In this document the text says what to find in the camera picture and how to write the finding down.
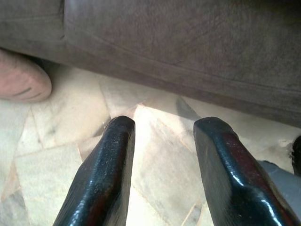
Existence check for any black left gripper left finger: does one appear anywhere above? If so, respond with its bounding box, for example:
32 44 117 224
53 115 136 226

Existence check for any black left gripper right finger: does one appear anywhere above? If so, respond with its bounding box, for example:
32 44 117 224
193 117 301 226

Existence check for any pink cat face pillow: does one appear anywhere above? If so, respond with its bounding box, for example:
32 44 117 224
0 48 53 103

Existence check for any dark grey fabric sofa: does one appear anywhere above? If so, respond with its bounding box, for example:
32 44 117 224
0 0 301 129

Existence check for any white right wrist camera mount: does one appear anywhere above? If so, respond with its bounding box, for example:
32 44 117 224
260 161 301 219

